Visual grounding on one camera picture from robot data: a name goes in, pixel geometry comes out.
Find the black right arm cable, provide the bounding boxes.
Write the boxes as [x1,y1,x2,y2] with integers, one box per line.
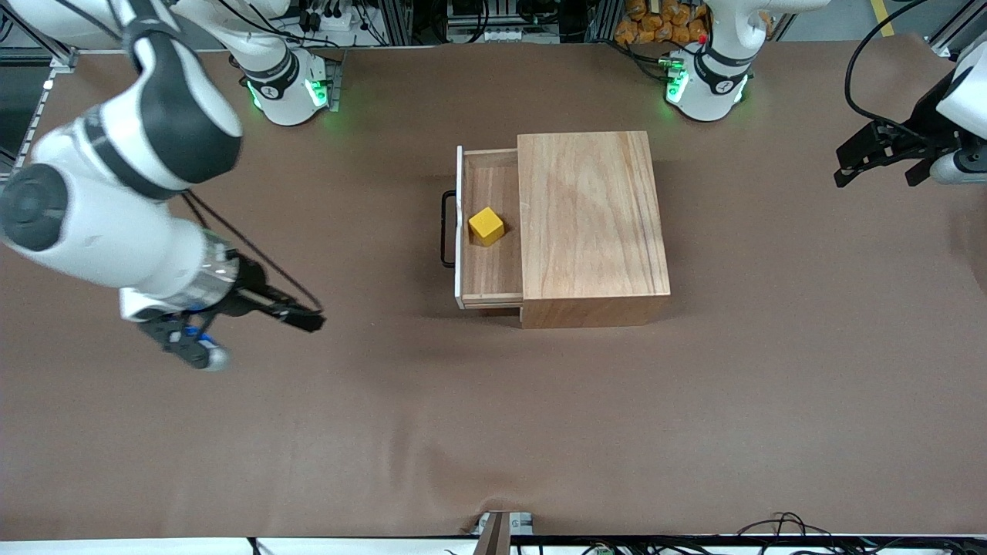
[180,188,325,314]

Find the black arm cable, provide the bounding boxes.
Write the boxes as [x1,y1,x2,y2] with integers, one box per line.
[180,188,325,314]
[844,0,930,136]

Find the yellow wooden block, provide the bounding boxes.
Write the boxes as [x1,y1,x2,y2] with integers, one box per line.
[467,206,506,248]

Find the white power strip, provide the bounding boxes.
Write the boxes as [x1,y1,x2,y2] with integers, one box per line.
[296,0,372,32]

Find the wooden drawer with black handle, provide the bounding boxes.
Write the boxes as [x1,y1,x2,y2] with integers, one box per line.
[440,144,526,311]

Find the black cable bundle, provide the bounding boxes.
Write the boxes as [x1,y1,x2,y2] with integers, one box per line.
[735,510,987,555]

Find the aluminium frame profile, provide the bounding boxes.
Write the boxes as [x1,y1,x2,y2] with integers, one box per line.
[928,14,974,59]
[0,15,79,70]
[374,0,415,47]

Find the brown table cover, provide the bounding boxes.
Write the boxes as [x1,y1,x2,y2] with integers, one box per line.
[0,34,987,541]

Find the wooden cabinet box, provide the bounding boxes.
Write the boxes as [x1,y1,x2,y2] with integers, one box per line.
[517,130,672,330]

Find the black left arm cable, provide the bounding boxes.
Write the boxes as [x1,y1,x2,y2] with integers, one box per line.
[844,0,930,136]

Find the metal table edge bracket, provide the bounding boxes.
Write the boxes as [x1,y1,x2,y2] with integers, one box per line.
[472,510,535,555]

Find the white perforated side rail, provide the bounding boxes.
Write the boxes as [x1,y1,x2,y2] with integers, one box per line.
[0,76,59,183]

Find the orange lumpy pile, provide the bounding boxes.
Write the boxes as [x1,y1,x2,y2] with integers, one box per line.
[614,0,711,45]

